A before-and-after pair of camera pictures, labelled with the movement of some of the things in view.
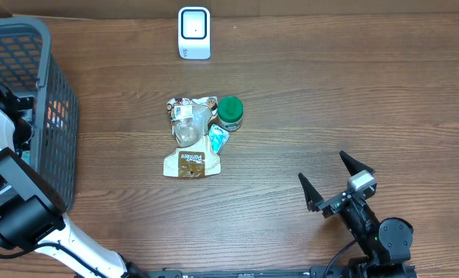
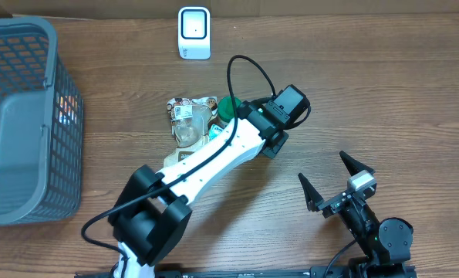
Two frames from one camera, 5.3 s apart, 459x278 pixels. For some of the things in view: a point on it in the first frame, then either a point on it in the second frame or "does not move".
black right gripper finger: x=353 y=166 does not move
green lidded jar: x=230 y=112 does not move
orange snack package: x=57 y=114 -> x=68 y=110
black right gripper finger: x=313 y=198 does not move
